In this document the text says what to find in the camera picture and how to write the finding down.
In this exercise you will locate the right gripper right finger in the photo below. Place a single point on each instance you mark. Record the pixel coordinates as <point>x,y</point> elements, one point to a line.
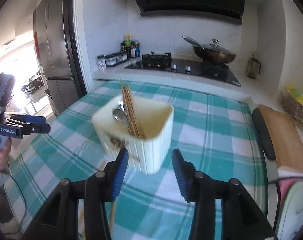
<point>241,216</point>

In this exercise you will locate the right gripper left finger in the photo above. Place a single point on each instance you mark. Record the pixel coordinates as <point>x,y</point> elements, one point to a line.
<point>57,218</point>

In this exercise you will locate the stainless steel spoon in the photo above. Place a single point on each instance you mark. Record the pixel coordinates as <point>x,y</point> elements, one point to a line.
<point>120,114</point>

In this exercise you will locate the wooden cutting board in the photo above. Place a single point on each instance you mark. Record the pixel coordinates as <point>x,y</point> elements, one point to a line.
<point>286,142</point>

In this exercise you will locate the teal white plaid tablecloth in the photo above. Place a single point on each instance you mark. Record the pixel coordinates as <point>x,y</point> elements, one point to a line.
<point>217,135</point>

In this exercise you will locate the grey refrigerator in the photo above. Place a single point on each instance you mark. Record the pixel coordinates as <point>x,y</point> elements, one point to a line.
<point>56,49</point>

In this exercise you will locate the cream ribbed utensil holder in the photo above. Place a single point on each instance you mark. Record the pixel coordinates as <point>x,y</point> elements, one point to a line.
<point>149,146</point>

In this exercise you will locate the white spice jar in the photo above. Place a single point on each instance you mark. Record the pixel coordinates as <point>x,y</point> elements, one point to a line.
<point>101,62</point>

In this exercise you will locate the dark glass french press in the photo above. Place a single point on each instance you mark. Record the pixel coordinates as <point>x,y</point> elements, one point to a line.
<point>253,68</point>

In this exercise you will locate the sauce bottles cluster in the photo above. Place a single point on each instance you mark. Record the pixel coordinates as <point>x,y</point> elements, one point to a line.
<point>131,46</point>

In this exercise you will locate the black gas stove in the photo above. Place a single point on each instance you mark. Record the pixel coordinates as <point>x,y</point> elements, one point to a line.
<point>164,62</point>

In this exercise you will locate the dark wok with lid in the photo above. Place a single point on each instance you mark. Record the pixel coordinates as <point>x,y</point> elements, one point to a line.
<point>211,53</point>

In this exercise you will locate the wire basket with vegetables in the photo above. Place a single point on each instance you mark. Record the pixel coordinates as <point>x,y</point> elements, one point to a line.
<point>293,104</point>

